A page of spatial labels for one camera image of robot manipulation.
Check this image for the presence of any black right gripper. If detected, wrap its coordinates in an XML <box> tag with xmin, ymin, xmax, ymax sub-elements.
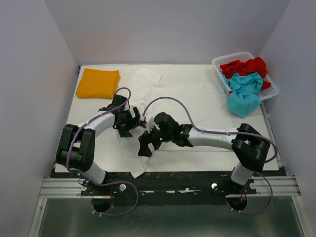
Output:
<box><xmin>139</xmin><ymin>120</ymin><xmax>174</xmax><ymax>156</ymax></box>

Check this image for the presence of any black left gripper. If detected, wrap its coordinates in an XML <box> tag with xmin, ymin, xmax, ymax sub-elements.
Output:
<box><xmin>117</xmin><ymin>106</ymin><xmax>146</xmax><ymax>136</ymax></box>

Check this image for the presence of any white t-shirt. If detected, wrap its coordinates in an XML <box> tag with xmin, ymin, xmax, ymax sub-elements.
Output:
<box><xmin>103</xmin><ymin>66</ymin><xmax>235</xmax><ymax>179</ymax></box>

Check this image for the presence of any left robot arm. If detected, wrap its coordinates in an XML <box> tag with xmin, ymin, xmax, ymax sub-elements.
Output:
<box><xmin>55</xmin><ymin>95</ymin><xmax>146</xmax><ymax>195</ymax></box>

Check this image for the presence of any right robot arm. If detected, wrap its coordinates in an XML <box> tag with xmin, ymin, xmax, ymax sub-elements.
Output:
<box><xmin>138</xmin><ymin>112</ymin><xmax>270</xmax><ymax>194</ymax></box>

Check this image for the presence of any folded orange t-shirt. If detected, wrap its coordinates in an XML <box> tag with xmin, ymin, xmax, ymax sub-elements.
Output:
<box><xmin>76</xmin><ymin>69</ymin><xmax>120</xmax><ymax>99</ymax></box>

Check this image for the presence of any turquoise t-shirt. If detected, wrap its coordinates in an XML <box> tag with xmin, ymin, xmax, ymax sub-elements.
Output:
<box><xmin>221</xmin><ymin>72</ymin><xmax>263</xmax><ymax>118</ymax></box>

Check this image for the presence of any white plastic laundry basket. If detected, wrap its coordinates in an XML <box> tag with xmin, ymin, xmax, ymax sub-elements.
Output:
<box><xmin>212</xmin><ymin>52</ymin><xmax>279</xmax><ymax>101</ymax></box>

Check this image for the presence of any red t-shirt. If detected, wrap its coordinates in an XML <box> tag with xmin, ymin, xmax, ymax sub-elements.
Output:
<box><xmin>219</xmin><ymin>57</ymin><xmax>272</xmax><ymax>91</ymax></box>

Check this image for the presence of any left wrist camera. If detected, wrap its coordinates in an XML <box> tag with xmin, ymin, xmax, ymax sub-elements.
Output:
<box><xmin>130</xmin><ymin>107</ymin><xmax>141</xmax><ymax>122</ymax></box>

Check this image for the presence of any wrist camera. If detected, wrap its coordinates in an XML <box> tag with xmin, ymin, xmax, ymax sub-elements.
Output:
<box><xmin>130</xmin><ymin>107</ymin><xmax>141</xmax><ymax>122</ymax></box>
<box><xmin>139</xmin><ymin>116</ymin><xmax>156</xmax><ymax>134</ymax></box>

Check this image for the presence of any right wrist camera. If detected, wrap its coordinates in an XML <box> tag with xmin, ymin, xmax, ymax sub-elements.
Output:
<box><xmin>139</xmin><ymin>116</ymin><xmax>156</xmax><ymax>134</ymax></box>

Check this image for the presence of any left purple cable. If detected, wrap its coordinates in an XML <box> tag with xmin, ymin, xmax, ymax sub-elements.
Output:
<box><xmin>66</xmin><ymin>87</ymin><xmax>140</xmax><ymax>218</ymax></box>

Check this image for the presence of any purple cable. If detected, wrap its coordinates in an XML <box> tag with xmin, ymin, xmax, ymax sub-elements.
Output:
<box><xmin>142</xmin><ymin>96</ymin><xmax>278</xmax><ymax>215</ymax></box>
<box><xmin>66</xmin><ymin>87</ymin><xmax>140</xmax><ymax>218</ymax></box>

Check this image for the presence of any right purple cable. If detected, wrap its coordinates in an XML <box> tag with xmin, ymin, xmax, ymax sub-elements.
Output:
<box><xmin>142</xmin><ymin>96</ymin><xmax>278</xmax><ymax>215</ymax></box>

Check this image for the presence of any black mounting rail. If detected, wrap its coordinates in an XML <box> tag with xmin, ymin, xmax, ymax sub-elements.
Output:
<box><xmin>81</xmin><ymin>171</ymin><xmax>256</xmax><ymax>206</ymax></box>

